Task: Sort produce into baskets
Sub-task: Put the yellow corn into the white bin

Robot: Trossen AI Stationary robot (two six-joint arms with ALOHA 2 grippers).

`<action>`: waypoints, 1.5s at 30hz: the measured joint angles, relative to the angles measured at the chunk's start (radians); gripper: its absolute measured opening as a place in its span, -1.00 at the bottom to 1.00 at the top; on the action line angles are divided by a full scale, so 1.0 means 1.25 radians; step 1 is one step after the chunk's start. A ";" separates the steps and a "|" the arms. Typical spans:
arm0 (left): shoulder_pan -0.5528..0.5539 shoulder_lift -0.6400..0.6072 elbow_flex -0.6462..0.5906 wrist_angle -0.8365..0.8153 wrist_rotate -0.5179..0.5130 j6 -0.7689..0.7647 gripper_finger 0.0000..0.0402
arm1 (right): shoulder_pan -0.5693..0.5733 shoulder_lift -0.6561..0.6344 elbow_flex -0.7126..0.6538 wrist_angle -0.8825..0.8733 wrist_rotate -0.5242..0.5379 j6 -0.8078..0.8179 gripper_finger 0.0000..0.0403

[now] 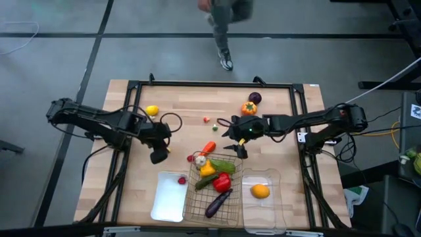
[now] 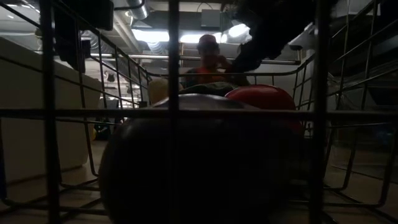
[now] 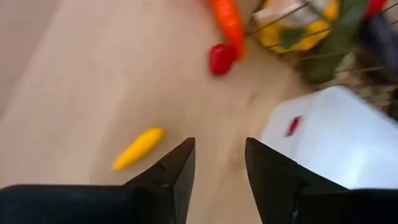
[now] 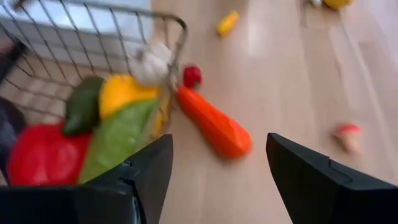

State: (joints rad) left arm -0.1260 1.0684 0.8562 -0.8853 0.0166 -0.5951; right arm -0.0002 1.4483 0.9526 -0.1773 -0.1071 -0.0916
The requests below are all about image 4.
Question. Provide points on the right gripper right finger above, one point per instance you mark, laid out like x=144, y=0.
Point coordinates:
x=311, y=193

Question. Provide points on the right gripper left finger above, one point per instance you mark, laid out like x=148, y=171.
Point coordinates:
x=149, y=174

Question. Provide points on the light green bitter gourd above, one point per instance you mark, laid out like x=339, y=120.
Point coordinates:
x=118, y=137

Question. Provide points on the small red-capped mushroom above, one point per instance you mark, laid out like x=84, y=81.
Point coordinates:
x=347, y=137

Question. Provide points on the yellow bell pepper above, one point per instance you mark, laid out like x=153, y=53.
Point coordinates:
x=124, y=93

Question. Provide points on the orange carrot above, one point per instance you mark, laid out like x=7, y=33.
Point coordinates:
x=217, y=124

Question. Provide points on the dark green cucumber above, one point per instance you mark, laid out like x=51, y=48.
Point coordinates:
x=82, y=105

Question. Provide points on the red bell pepper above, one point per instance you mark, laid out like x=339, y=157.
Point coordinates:
x=46, y=155

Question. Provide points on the small red radish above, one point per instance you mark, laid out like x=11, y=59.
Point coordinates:
x=192, y=76

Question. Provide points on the white garlic bulb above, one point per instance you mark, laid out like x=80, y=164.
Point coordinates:
x=150, y=63

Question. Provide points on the purple eggplant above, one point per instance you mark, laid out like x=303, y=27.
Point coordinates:
x=9, y=127

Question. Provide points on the small green white vegetable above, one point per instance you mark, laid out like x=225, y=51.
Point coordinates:
x=315, y=2

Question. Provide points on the yellow lemon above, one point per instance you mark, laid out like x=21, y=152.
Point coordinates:
x=337, y=3

